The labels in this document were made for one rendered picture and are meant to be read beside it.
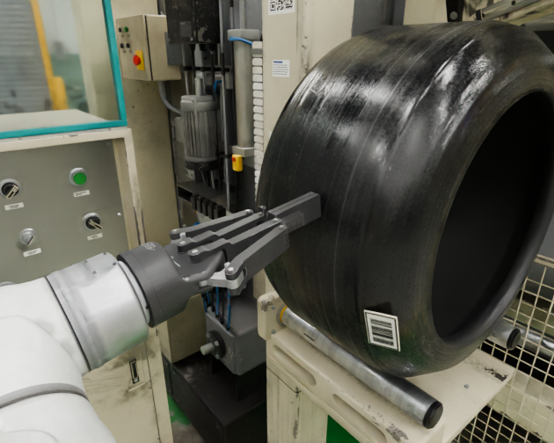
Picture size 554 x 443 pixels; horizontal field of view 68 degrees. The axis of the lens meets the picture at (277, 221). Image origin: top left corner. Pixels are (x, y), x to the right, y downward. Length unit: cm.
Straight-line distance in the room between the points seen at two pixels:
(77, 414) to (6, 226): 65
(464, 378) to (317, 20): 74
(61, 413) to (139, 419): 91
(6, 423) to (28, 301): 9
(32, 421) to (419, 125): 43
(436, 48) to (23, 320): 50
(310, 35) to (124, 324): 59
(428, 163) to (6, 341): 41
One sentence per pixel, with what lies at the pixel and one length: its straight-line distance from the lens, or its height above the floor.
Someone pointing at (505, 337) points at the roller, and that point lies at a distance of 91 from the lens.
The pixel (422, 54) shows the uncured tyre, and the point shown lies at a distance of 55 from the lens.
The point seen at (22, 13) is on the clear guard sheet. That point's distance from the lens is 86.
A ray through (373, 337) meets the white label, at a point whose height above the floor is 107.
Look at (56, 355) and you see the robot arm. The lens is 34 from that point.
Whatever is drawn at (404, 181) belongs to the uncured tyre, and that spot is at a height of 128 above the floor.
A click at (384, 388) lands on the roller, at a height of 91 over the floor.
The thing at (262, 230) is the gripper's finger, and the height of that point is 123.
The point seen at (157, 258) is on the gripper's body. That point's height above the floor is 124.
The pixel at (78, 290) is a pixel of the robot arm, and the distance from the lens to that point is 36.
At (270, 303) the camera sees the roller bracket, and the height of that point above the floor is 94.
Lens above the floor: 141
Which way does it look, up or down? 22 degrees down
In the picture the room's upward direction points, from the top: straight up
